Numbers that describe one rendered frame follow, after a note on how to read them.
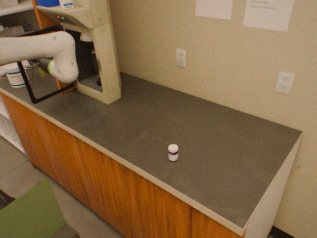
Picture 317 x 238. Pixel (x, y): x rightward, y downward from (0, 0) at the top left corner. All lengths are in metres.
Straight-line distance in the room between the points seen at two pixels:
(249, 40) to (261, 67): 0.15
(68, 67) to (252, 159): 0.94
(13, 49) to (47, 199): 0.59
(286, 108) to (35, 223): 1.25
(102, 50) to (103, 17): 0.17
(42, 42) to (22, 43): 0.08
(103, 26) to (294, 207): 1.57
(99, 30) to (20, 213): 1.00
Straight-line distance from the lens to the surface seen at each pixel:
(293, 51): 1.41
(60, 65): 1.31
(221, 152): 1.28
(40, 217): 0.99
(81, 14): 1.47
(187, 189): 1.11
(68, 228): 1.08
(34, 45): 1.24
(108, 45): 1.60
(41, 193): 0.94
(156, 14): 1.76
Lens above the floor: 1.78
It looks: 35 degrees down
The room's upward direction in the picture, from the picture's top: 3 degrees counter-clockwise
